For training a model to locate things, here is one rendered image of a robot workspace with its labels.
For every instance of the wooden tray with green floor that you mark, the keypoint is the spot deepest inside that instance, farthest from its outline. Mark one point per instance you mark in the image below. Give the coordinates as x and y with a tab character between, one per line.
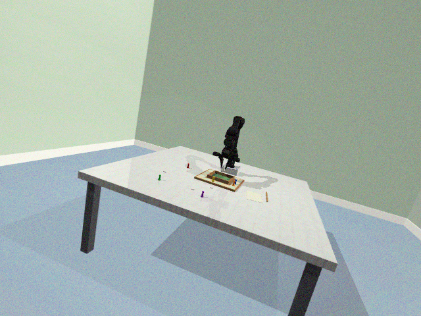
220	177

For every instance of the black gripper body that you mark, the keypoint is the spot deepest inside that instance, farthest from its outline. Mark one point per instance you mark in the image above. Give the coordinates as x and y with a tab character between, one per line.
230	158

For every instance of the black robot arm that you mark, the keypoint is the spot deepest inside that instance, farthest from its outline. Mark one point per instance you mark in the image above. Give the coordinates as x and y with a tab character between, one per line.
231	140

